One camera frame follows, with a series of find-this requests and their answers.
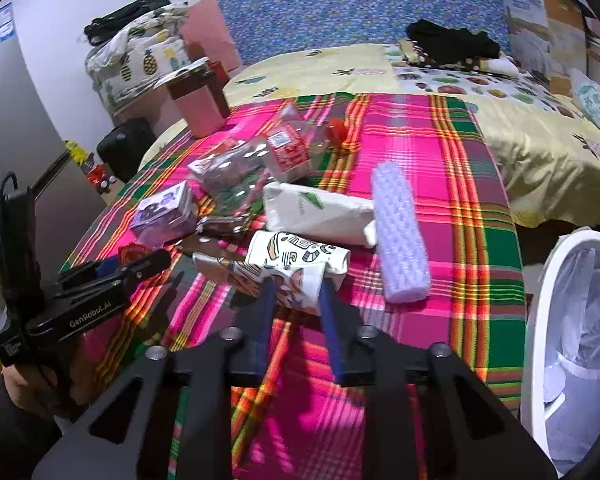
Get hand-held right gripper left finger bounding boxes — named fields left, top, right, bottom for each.
left=32, top=275, right=277, bottom=480

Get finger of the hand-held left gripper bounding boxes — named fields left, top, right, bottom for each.
left=57, top=260, right=101, bottom=291
left=94, top=248, right=173, bottom=286

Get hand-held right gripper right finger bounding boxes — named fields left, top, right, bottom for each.
left=319, top=285, right=558, bottom=480

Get patterned paper cup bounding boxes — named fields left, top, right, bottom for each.
left=244, top=231, right=352, bottom=317

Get clear bottle with red label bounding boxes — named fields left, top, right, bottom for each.
left=260, top=102, right=353, bottom=184

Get white bin with plastic liner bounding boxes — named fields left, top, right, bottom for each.
left=524, top=227, right=600, bottom=479

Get small purple box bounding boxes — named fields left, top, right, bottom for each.
left=129, top=181, right=199, bottom=247

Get flattened patterned carton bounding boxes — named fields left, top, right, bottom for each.
left=191, top=251, right=262, bottom=297

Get dark brown wrapper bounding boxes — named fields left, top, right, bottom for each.
left=195, top=214, right=254, bottom=237

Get green striped plastic wrapper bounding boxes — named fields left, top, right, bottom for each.
left=211, top=172, right=269, bottom=214

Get white tissue packet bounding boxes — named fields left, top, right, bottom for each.
left=262, top=181, right=378, bottom=249

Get black suitcase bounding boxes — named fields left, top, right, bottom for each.
left=96, top=117, right=157, bottom=184

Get yellow packet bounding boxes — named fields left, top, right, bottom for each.
left=64, top=139, right=97, bottom=167

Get bubble wrap roll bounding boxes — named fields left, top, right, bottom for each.
left=371, top=161, right=432, bottom=305

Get grey cabinet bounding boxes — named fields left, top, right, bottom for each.
left=0, top=2, right=107, bottom=266

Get clear plastic packaging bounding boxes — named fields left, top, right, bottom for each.
left=186, top=140, right=269, bottom=194

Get pink green plaid blanket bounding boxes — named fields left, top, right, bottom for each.
left=60, top=92, right=527, bottom=480

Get pink bin with brown lid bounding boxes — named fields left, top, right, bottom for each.
left=166, top=56, right=232, bottom=139

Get folded pineapple print quilt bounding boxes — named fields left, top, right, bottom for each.
left=84, top=2, right=212, bottom=112

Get small red box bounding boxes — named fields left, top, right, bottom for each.
left=207, top=60, right=230, bottom=89

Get pink board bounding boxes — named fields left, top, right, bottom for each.
left=179, top=0, right=244, bottom=77

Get black bag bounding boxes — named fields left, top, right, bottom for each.
left=83, top=0, right=174, bottom=44

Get yellow fruit print bedsheet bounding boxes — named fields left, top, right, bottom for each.
left=139, top=42, right=600, bottom=229

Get brown polka dot cloth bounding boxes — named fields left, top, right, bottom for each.
left=396, top=38, right=520, bottom=74

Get black clothes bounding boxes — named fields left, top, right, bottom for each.
left=405, top=18, right=502, bottom=67

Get pale green printed pillow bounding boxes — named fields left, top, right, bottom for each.
left=569, top=67, right=600, bottom=150

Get printed cardboard box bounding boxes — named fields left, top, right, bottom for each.
left=496, top=0, right=597, bottom=97

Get blue wall notice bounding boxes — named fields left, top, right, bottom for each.
left=0, top=2, right=14, bottom=44

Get blue floral wall cloth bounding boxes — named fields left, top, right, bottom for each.
left=201, top=0, right=537, bottom=67

